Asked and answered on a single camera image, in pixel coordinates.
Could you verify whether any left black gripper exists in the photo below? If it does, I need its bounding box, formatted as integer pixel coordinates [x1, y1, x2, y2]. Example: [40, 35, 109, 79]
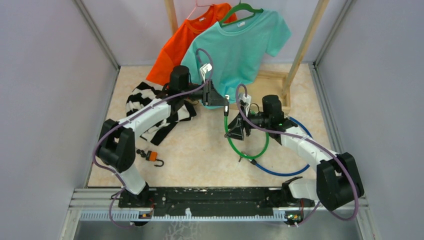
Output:
[180, 78, 229, 106]

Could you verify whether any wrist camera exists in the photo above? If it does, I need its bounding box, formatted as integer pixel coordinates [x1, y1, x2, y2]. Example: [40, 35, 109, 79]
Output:
[199, 63, 213, 82]
[238, 93, 252, 109]

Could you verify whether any orange t-shirt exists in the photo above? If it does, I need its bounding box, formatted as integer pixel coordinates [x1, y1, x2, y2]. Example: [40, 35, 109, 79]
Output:
[146, 3, 232, 86]

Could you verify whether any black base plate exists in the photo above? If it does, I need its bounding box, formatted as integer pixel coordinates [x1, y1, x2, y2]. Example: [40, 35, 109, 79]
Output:
[117, 186, 316, 218]

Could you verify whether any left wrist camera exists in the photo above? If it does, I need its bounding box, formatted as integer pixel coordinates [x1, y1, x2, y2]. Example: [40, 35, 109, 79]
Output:
[199, 63, 213, 82]

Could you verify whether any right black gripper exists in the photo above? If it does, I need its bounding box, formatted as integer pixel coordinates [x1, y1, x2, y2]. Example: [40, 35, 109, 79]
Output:
[224, 104, 271, 141]

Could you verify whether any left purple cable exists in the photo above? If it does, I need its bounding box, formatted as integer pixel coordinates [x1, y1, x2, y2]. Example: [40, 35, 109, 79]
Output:
[92, 48, 215, 229]

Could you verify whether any wooden clothes rack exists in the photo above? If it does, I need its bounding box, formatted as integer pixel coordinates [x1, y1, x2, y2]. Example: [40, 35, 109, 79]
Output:
[164, 0, 330, 113]

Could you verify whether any teal t-shirt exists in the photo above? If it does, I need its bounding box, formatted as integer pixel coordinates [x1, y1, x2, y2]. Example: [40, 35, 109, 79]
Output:
[181, 9, 292, 104]

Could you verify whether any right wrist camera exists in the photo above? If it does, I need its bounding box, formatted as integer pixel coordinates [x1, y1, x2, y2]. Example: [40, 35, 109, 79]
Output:
[238, 93, 252, 109]

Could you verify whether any blue cable lock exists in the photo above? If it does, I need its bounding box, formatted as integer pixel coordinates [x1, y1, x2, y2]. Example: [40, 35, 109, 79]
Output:
[237, 115, 314, 177]

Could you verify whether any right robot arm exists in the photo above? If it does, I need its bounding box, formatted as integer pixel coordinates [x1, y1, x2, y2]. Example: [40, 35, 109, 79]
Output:
[224, 93, 365, 211]

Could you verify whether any orange padlock with keys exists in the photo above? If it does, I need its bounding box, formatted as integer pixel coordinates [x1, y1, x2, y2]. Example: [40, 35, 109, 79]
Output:
[136, 149, 164, 168]

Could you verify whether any aluminium rail frame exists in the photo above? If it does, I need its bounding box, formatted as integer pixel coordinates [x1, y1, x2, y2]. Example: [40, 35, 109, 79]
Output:
[67, 187, 370, 223]

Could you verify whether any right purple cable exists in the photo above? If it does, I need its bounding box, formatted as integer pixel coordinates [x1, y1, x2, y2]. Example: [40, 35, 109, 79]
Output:
[235, 83, 361, 228]

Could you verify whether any pink hanger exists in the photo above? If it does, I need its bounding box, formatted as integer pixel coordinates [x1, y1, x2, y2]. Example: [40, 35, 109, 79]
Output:
[185, 0, 214, 20]

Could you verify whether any purple cable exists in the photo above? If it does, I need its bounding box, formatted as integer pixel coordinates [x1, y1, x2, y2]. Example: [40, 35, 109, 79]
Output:
[92, 48, 215, 229]
[235, 83, 361, 228]

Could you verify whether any green cable lock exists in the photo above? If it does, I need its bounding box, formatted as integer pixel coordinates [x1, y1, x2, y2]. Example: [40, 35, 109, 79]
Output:
[224, 106, 270, 160]

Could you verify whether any green hanger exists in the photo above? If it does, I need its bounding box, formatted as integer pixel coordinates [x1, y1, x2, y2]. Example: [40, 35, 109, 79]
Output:
[218, 0, 265, 27]

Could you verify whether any black white striped garment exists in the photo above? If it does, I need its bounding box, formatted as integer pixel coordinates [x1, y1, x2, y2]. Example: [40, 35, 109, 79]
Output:
[119, 81, 197, 146]

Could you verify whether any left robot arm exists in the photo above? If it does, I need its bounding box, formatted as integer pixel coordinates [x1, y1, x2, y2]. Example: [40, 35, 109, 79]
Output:
[92, 63, 230, 207]

